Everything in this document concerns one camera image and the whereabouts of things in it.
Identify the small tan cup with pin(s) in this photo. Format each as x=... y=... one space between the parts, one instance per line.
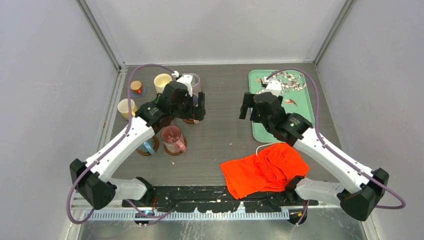
x=136 y=87

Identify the brown wooden coaster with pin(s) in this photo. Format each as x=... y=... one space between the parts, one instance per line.
x=144 y=153
x=191 y=121
x=176 y=148

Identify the lilac ceramic mug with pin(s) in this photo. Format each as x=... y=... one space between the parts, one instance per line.
x=196 y=84

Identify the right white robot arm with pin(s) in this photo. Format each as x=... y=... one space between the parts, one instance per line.
x=358 y=189

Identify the blue mug yellow inside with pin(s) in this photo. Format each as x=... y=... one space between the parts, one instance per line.
x=147 y=145

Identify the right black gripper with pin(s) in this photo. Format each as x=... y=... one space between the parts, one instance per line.
x=248 y=102

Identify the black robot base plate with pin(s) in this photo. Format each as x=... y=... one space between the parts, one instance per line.
x=215 y=198

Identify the green floral tray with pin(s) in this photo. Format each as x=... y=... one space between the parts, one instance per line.
x=296 y=98

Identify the pink mug purple inside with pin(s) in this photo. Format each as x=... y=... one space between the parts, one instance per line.
x=196 y=99

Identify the blue round coaster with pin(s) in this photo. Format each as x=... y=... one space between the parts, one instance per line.
x=133 y=94

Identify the cream white mug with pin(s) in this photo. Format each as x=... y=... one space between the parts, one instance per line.
x=160 y=81

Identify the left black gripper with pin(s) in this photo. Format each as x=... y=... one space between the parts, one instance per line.
x=194 y=112

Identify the green inside mug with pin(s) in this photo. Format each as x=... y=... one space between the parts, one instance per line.
x=156 y=99

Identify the pink floral mug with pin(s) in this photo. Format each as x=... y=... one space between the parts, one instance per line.
x=171 y=134

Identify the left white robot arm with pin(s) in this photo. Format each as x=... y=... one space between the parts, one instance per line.
x=93 y=177

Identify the orange cloth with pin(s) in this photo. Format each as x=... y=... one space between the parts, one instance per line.
x=269 y=170

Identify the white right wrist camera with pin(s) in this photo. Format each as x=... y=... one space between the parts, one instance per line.
x=273 y=86

